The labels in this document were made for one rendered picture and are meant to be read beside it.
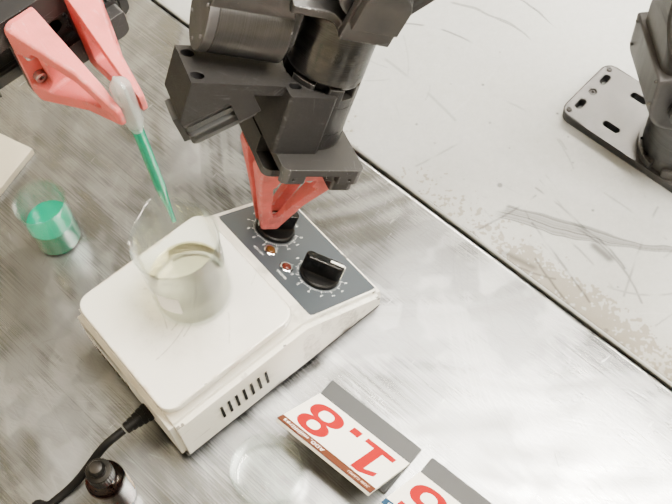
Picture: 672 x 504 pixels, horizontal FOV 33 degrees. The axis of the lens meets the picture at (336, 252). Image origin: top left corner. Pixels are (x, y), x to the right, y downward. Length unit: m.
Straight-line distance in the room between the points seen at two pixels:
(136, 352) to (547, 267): 0.34
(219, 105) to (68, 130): 0.31
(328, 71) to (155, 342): 0.23
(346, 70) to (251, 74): 0.07
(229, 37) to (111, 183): 0.30
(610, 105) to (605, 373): 0.25
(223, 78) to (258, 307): 0.17
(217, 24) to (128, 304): 0.23
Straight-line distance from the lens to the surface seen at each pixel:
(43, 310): 0.98
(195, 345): 0.84
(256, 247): 0.90
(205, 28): 0.76
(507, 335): 0.93
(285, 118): 0.80
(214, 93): 0.78
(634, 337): 0.94
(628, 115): 1.03
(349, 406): 0.90
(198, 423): 0.86
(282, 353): 0.86
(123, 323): 0.86
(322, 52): 0.79
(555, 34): 1.09
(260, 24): 0.76
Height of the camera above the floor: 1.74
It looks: 61 degrees down
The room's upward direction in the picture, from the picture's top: 8 degrees counter-clockwise
